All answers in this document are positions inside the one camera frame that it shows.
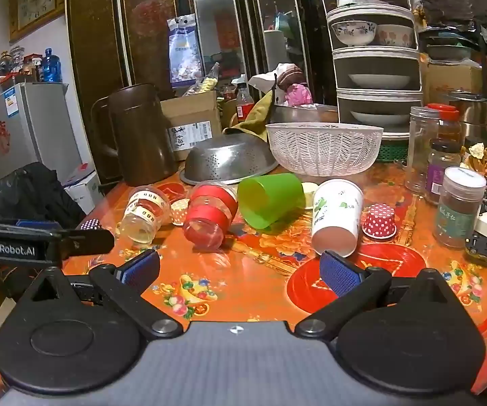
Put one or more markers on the pink floral bowl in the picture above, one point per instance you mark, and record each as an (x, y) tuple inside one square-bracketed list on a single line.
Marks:
[(395, 36)]

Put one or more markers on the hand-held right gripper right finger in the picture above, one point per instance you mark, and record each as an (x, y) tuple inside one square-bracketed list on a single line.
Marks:
[(340, 277)]

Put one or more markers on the plain cardboard box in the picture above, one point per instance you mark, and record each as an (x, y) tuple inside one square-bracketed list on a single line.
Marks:
[(450, 78)]

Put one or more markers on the metal basin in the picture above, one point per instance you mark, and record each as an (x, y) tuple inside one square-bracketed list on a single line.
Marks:
[(302, 114)]

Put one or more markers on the tiered dish rack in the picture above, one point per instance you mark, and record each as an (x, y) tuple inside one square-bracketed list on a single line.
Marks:
[(340, 63)]

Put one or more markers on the cardboard box white label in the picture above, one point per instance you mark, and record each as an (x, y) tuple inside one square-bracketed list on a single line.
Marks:
[(192, 112)]

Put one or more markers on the metal kettle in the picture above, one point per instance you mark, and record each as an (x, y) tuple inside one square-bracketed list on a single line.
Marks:
[(471, 112)]

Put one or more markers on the black jacket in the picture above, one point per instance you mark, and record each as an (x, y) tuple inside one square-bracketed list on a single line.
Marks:
[(28, 194)]

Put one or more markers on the empty clear glass jar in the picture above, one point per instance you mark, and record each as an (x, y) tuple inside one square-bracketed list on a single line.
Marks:
[(421, 152)]

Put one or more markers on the wooden wall clock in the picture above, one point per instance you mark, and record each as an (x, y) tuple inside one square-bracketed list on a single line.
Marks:
[(36, 0)]

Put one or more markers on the white paper cup green print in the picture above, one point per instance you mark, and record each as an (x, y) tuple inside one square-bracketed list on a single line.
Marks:
[(336, 220)]

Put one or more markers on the pink cloth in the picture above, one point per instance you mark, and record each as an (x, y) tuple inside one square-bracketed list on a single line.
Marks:
[(299, 95)]

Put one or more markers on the clear plastic cup striped label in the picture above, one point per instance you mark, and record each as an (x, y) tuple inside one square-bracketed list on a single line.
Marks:
[(142, 215)]

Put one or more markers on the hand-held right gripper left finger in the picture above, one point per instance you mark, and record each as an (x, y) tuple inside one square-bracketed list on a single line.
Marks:
[(140, 270)]

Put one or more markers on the glass jar red lid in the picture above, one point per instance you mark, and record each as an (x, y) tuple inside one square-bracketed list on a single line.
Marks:
[(450, 124)]

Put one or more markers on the dark jar purple label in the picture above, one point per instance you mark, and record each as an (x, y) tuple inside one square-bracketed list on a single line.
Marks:
[(440, 173)]

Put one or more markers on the white plate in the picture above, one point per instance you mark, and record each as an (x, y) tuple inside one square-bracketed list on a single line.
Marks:
[(378, 80), (381, 117)]

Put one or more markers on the green plastic basket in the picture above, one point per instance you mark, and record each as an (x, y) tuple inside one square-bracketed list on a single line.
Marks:
[(393, 151)]

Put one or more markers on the metal colander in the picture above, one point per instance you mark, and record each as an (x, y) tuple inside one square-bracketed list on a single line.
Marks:
[(226, 156)]

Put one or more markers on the blue water bottle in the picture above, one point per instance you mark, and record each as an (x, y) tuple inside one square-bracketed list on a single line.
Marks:
[(52, 67)]

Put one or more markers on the brown plastic pitcher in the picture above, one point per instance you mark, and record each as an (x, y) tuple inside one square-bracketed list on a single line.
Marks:
[(142, 135)]

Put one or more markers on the blue snack bag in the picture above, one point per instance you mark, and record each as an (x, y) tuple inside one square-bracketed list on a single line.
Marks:
[(184, 50)]

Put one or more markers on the white carton box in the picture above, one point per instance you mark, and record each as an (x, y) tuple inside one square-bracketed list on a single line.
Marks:
[(83, 186)]

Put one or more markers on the blue floral bowl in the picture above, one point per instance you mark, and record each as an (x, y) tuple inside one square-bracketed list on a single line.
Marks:
[(353, 33)]

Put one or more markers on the grey refrigerator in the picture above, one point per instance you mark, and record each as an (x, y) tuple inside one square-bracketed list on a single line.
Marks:
[(36, 127)]

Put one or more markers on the red polka dot baking cup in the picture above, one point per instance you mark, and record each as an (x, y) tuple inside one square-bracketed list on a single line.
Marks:
[(379, 222)]

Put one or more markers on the spice jar white lid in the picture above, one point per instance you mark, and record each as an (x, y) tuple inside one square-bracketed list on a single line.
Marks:
[(457, 211)]

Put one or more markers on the soda bottle red label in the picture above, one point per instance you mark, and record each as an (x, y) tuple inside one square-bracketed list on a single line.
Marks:
[(244, 108)]

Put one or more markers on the green plastic cup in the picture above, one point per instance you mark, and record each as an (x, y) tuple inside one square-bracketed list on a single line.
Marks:
[(269, 198)]

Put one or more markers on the clear cup red sleeve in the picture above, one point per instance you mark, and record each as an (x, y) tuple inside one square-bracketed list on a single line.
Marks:
[(209, 215)]

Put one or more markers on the purple polka dot baking cup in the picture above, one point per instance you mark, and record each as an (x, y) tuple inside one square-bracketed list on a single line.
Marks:
[(91, 224)]

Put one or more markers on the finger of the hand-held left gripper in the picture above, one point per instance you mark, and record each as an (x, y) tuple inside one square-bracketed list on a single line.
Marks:
[(89, 242)]

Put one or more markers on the olive green cloth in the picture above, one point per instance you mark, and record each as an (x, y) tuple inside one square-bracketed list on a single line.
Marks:
[(254, 120)]

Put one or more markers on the white plastic strainer basket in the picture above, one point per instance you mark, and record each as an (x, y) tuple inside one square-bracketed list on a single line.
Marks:
[(324, 148)]

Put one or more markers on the flat white box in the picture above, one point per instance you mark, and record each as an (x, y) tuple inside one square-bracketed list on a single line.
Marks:
[(359, 0)]

